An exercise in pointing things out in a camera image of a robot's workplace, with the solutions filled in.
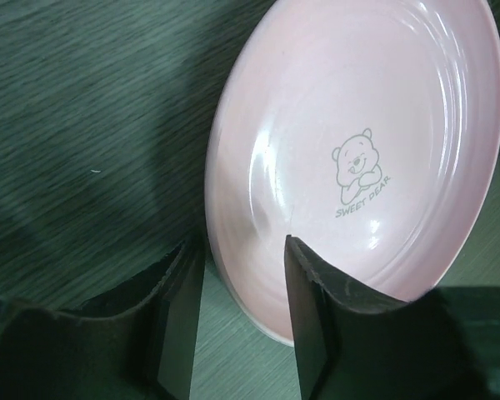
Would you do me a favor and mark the pink plate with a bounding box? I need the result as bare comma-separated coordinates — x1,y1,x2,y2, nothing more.
205,1,500,345

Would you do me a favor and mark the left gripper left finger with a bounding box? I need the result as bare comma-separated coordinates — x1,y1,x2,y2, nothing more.
0,239,204,399

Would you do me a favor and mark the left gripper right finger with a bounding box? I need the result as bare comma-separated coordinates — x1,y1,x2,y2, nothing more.
284,236,500,399

